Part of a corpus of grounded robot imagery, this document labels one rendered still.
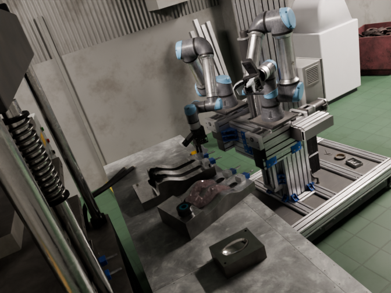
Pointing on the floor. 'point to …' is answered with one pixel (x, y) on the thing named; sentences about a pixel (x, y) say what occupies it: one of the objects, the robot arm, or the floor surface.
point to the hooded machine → (329, 43)
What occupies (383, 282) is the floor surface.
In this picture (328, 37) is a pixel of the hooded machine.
